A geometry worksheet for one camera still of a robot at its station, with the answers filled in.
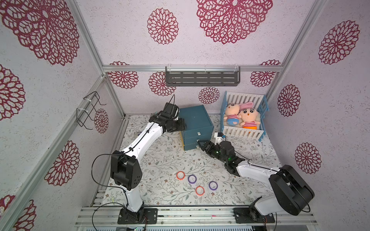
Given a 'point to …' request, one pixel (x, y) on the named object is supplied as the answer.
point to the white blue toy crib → (260, 103)
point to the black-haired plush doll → (248, 115)
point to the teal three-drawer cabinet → (198, 125)
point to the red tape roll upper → (180, 179)
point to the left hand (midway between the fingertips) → (183, 126)
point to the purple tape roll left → (192, 182)
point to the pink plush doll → (232, 110)
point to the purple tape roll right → (211, 188)
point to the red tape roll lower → (200, 190)
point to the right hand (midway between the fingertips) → (201, 144)
